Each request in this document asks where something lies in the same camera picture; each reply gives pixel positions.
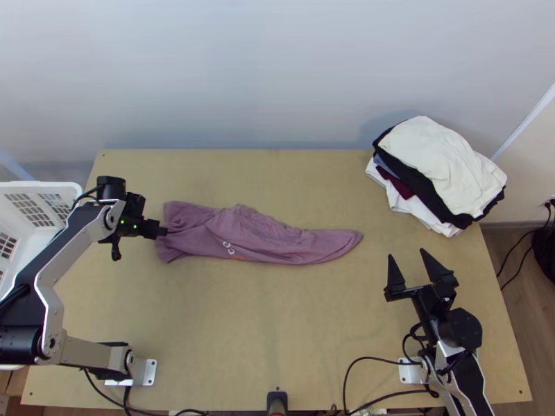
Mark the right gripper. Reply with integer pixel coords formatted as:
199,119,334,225
383,248,459,332

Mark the mauve t-shirt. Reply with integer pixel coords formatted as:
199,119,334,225
155,200,364,266

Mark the pile of folded clothes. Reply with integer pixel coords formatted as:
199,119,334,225
365,115,509,238

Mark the white laundry basket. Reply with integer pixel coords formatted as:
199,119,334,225
0,182,83,304

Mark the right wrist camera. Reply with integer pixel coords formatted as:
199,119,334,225
435,284,457,311

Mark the black cable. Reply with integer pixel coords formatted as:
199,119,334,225
499,254,543,291
495,227,540,278
82,368,209,416
342,356,404,416

